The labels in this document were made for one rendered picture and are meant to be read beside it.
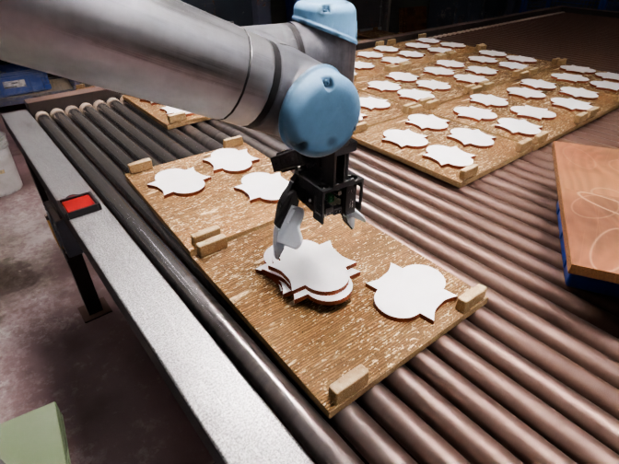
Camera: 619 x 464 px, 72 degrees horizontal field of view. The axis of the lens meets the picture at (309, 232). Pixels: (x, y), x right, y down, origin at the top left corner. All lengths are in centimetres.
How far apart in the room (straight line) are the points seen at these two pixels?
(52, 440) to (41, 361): 146
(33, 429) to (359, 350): 45
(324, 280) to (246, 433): 26
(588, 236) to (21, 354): 204
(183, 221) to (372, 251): 40
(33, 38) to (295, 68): 18
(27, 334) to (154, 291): 151
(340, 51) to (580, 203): 55
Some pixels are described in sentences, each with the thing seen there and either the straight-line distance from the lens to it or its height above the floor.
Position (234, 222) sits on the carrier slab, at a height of 94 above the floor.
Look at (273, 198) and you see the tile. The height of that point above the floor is 95.
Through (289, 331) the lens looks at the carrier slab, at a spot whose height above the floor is 94.
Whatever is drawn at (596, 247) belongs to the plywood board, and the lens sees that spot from 80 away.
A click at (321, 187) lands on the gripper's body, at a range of 59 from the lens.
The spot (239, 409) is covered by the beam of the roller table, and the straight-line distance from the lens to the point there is 63.
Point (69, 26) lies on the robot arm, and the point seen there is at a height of 139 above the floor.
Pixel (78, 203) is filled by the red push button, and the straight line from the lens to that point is 112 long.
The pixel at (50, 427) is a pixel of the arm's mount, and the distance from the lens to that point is 71.
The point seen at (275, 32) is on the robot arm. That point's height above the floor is 135.
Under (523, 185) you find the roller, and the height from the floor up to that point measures 91.
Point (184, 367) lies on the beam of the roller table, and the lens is 68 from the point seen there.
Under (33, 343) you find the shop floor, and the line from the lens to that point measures 223.
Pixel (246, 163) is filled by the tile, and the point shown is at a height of 95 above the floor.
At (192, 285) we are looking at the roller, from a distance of 80.
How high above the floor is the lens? 144
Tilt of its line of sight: 35 degrees down
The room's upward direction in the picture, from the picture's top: straight up
